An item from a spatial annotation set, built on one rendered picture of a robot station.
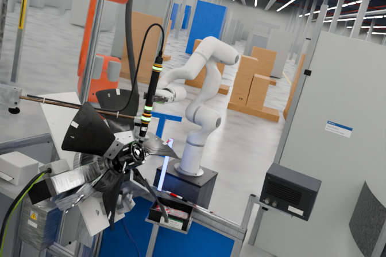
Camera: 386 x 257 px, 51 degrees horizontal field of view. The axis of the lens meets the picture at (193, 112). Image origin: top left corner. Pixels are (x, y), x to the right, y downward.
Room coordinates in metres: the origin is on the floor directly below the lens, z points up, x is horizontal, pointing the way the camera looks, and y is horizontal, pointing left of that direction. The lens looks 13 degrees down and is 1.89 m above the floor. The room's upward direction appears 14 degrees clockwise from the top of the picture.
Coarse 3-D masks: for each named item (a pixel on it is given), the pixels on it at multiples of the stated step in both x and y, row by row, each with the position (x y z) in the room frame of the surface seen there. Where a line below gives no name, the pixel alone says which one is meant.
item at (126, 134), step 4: (124, 132) 1.85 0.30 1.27; (128, 132) 1.85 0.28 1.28; (116, 136) 1.83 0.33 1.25; (120, 136) 1.83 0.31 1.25; (124, 136) 1.84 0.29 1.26; (128, 136) 1.84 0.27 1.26; (132, 136) 1.84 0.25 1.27; (120, 140) 1.82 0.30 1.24; (124, 140) 1.83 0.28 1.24; (128, 140) 1.83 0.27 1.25; (132, 140) 1.83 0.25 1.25; (124, 144) 1.81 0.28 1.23
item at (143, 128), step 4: (160, 52) 1.86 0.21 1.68; (160, 56) 1.86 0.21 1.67; (156, 60) 1.86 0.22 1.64; (160, 60) 1.86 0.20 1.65; (144, 124) 1.85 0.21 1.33; (140, 128) 1.86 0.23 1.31; (144, 128) 1.86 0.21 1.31; (140, 132) 1.86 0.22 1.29; (144, 132) 1.86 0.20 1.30; (140, 136) 1.86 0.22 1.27; (144, 136) 1.86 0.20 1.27; (140, 140) 1.86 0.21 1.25
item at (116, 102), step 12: (96, 96) 1.89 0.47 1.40; (120, 96) 1.95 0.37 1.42; (132, 96) 1.98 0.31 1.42; (108, 108) 1.89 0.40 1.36; (120, 108) 1.90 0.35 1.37; (132, 108) 1.93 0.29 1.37; (108, 120) 1.86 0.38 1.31; (120, 120) 1.87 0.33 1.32; (132, 120) 1.89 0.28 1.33; (120, 132) 1.84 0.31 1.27
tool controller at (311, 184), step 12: (276, 168) 1.97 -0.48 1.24; (264, 180) 1.94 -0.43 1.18; (276, 180) 1.90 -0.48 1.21; (288, 180) 1.88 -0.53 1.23; (300, 180) 1.90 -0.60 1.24; (312, 180) 1.91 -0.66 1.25; (264, 192) 1.94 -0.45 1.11; (276, 192) 1.91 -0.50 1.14; (288, 192) 1.88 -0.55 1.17; (300, 192) 1.86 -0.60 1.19; (312, 192) 1.83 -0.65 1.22; (276, 204) 1.91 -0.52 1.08; (288, 204) 1.90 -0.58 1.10; (300, 204) 1.87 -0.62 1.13; (312, 204) 1.85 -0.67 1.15; (300, 216) 1.88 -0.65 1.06
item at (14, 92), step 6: (0, 84) 1.74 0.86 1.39; (0, 90) 1.69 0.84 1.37; (6, 90) 1.70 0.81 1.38; (12, 90) 1.71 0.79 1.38; (18, 90) 1.73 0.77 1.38; (0, 96) 1.70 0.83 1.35; (6, 96) 1.70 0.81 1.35; (12, 96) 1.71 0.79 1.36; (18, 96) 1.72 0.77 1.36; (0, 102) 1.70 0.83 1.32; (6, 102) 1.70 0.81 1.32; (12, 102) 1.71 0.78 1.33; (18, 102) 1.74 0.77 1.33
